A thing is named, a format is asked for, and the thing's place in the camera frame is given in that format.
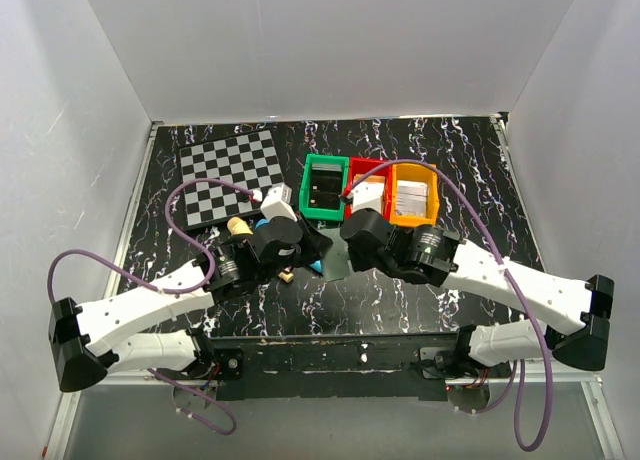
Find grey-green card holder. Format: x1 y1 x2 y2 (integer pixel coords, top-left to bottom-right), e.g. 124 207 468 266
321 243 351 282

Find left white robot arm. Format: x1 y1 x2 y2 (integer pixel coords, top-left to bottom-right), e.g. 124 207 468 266
48 216 333 393

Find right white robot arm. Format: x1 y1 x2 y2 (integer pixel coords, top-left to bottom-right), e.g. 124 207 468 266
340 209 615 378

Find white cards in orange bin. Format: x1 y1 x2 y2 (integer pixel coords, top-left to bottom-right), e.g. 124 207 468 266
394 180 429 218

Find black cards in green bin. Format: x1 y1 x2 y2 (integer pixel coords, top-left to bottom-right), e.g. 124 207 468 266
309 163 343 210

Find brown cards in red bin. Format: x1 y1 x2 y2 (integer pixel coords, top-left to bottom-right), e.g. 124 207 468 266
352 175 385 202

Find blue plastic marker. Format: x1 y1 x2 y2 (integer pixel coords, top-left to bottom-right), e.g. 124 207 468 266
254 219 324 275

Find green plastic bin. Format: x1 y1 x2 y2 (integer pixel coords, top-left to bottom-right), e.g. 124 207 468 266
299 154 349 222

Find orange plastic bin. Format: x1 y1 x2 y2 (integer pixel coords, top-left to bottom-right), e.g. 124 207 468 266
389 163 440 228

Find red plastic bin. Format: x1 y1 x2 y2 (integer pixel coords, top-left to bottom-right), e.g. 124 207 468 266
343 156 394 221

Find black grey chessboard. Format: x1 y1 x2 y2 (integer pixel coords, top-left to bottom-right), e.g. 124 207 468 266
179 129 284 230

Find black front base bar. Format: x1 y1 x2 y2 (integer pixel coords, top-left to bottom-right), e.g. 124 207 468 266
154 332 506 401

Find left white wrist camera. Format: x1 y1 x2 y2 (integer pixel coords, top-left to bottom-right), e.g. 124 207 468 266
260 183 297 222

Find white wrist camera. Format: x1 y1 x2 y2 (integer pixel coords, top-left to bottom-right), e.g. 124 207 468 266
260 183 297 222
351 183 384 214

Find cream wooden handle tool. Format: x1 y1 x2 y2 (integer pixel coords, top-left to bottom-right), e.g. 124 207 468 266
227 217 294 283

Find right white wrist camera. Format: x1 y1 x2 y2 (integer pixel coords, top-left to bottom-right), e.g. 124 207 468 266
351 183 384 214

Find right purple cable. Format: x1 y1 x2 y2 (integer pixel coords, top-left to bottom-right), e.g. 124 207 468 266
342 159 554 452

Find purple cable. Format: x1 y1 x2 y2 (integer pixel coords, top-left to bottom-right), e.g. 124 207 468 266
342 159 554 452
47 178 261 436

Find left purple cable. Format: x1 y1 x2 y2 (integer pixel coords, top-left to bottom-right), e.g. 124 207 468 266
47 178 261 436

